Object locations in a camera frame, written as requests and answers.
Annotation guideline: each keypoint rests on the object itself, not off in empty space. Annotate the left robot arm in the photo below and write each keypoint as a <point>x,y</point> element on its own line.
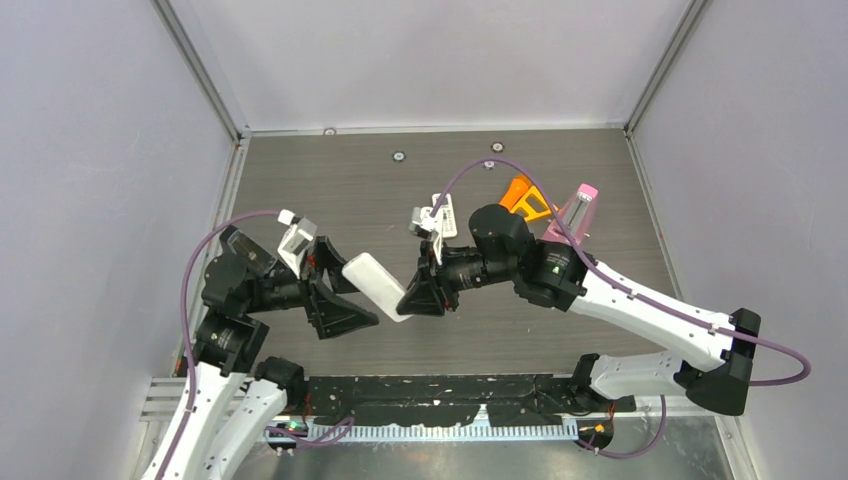
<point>232,397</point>

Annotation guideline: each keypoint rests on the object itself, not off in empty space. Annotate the pink metronome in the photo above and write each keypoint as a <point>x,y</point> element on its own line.
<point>577,215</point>

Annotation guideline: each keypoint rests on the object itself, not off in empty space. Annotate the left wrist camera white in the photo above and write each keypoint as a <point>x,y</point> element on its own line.
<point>296,240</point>

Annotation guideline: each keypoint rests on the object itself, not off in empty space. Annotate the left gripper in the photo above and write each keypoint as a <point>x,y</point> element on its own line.
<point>331,313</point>

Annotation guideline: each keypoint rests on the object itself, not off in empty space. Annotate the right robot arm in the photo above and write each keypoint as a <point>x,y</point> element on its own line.
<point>707,356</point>

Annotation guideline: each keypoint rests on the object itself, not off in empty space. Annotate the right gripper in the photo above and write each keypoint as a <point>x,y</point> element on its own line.
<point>424,295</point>

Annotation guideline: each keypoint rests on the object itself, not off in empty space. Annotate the white grey remote control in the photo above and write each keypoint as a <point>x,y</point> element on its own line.
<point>374,281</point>

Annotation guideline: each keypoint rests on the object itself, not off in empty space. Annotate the transparent black metronome cover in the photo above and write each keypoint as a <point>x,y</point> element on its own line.
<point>259,260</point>

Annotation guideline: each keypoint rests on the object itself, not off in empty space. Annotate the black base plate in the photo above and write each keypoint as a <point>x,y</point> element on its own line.
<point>448,400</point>

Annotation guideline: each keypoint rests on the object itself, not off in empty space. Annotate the white beige remote control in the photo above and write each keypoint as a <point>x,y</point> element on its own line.
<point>449,223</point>

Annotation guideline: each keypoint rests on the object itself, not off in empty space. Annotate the yellow triangle ruler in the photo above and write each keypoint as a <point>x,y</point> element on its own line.
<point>531,206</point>

